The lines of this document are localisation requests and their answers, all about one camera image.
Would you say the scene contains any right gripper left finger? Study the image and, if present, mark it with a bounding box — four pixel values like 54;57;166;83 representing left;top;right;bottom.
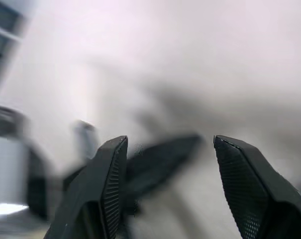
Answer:
44;135;129;239

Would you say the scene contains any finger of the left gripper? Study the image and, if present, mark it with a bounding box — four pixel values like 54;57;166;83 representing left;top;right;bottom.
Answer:
127;133;206;200

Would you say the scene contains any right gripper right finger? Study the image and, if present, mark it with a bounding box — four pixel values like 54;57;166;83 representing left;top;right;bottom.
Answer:
213;134;301;239

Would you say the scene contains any dark framed window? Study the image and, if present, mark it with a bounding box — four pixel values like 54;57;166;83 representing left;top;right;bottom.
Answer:
0;0;25;84

